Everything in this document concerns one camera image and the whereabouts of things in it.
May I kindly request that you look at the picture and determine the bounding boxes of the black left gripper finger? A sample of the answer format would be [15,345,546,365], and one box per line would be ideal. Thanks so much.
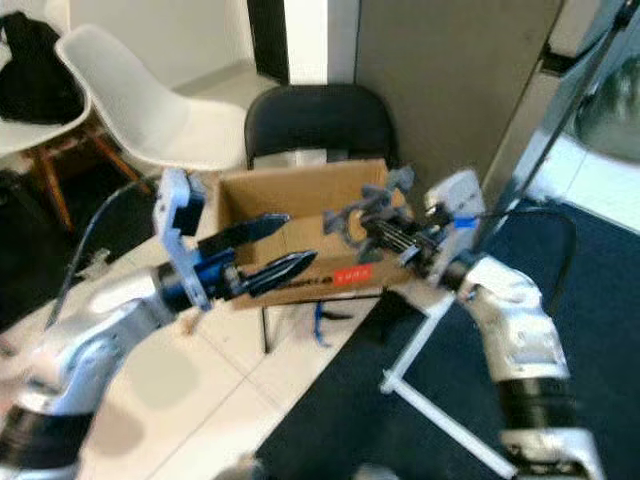
[198,212,291,257]
[238,250,319,299]

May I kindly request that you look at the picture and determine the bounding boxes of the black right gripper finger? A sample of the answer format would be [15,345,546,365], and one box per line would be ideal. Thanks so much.
[362,213,431,241]
[370,234,433,263]

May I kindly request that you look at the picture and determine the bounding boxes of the black foam insert piece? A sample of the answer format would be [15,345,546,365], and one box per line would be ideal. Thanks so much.
[322,166,417,267]

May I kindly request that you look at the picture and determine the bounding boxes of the brown cardboard box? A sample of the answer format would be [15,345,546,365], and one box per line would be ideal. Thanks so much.
[217,158,413,311]

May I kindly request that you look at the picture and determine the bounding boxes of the small blue clip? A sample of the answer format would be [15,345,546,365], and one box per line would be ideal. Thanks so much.
[310,300,353,347]

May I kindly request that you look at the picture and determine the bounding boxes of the white plastic strip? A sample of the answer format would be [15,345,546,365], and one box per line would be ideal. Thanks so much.
[380,288,523,480]

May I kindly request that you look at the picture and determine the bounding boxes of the black padded chair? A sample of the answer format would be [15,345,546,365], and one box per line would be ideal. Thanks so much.
[245,85,401,353]

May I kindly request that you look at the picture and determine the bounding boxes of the white shell chair wooden legs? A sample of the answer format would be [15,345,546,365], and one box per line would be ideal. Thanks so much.
[0,0,96,233]
[55,25,248,233]

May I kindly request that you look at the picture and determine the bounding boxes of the dark blue carpet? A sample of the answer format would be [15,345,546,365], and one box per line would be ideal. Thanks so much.
[255,198,640,480]

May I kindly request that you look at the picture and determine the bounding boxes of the grey metal pole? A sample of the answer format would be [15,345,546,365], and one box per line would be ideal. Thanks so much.
[473,0,627,253]

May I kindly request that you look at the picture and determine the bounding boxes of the round glass table top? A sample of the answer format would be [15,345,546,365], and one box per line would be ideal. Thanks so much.
[573,68,640,167]

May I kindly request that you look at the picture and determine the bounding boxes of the black cloth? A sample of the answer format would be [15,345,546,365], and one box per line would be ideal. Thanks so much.
[0,12,78,128]

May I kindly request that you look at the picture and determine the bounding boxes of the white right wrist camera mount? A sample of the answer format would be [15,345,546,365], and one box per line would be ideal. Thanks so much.
[420,168,488,279]

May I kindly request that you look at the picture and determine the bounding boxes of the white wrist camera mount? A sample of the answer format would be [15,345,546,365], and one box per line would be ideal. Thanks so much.
[420,168,488,279]
[155,168,211,313]

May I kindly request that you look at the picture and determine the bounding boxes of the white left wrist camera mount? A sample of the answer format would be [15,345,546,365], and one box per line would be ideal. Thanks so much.
[155,168,211,313]

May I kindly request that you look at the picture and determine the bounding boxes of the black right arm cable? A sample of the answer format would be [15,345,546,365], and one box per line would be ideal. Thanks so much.
[468,204,581,293]

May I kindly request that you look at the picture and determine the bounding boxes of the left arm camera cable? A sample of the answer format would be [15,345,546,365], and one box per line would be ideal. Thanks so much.
[65,173,163,343]

